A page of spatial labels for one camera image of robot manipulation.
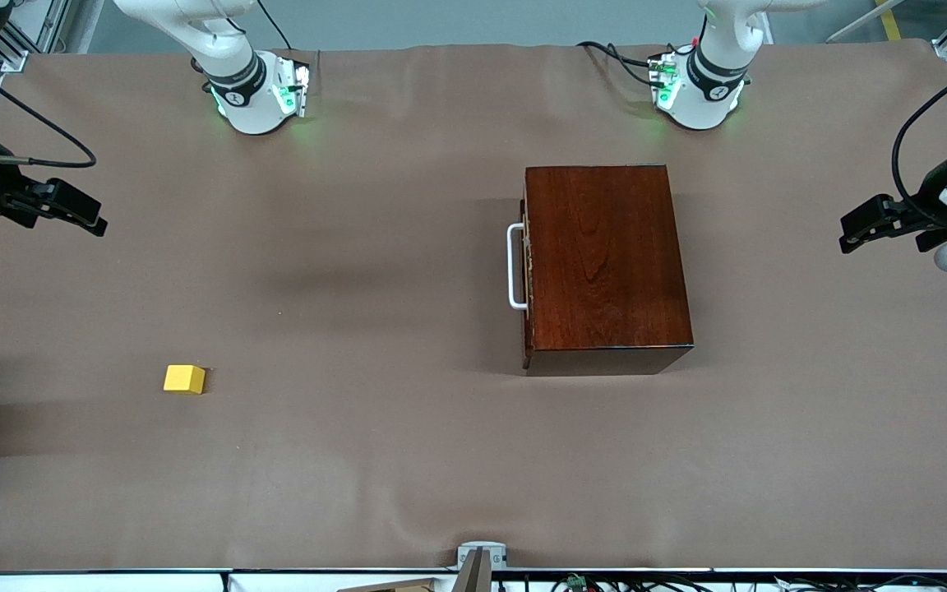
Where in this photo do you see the yellow wooden block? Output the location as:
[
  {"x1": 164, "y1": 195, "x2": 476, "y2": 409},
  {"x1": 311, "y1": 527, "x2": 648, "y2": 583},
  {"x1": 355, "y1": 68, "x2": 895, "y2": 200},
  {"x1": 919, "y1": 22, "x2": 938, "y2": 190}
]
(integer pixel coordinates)
[{"x1": 164, "y1": 364, "x2": 206, "y2": 395}]

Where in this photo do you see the white drawer handle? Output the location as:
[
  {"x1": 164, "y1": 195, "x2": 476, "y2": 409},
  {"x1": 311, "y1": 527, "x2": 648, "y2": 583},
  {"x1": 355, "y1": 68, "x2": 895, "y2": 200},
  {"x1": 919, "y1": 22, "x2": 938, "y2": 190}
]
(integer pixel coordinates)
[{"x1": 507, "y1": 222, "x2": 529, "y2": 311}]

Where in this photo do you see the dark wooden drawer cabinet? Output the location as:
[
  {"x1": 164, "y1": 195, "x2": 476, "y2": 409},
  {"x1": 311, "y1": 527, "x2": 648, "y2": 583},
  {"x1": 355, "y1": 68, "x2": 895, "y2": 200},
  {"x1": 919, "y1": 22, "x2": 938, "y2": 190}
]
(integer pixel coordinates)
[{"x1": 521, "y1": 164, "x2": 695, "y2": 377}]

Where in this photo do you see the brown table cloth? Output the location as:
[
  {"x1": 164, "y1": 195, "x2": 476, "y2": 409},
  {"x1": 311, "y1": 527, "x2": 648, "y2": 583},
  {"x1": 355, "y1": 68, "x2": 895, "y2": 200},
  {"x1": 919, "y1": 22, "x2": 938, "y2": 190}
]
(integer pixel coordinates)
[{"x1": 0, "y1": 39, "x2": 947, "y2": 573}]

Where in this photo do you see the black right base cable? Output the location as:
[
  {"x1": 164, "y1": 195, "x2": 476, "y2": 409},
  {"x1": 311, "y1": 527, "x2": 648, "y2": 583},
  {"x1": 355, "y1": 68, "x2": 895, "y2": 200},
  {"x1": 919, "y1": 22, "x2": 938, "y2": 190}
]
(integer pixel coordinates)
[{"x1": 255, "y1": 0, "x2": 293, "y2": 52}]

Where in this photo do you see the black base cable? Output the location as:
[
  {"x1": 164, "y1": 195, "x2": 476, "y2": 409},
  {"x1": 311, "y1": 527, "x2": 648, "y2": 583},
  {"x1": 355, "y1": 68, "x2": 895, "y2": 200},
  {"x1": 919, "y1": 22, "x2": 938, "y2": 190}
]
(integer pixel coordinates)
[
  {"x1": 255, "y1": 0, "x2": 293, "y2": 52},
  {"x1": 576, "y1": 39, "x2": 660, "y2": 88}
]

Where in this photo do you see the black left base cable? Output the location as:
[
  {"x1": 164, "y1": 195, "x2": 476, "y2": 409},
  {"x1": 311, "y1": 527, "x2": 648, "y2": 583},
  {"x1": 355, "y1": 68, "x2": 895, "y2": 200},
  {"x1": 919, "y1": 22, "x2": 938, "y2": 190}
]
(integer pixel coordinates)
[{"x1": 576, "y1": 39, "x2": 660, "y2": 88}]

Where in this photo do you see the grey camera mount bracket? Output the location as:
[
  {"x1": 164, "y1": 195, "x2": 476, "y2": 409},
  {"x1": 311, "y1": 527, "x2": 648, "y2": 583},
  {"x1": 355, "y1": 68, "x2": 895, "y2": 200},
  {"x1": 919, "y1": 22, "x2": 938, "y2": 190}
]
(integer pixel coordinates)
[{"x1": 456, "y1": 540, "x2": 510, "y2": 592}]

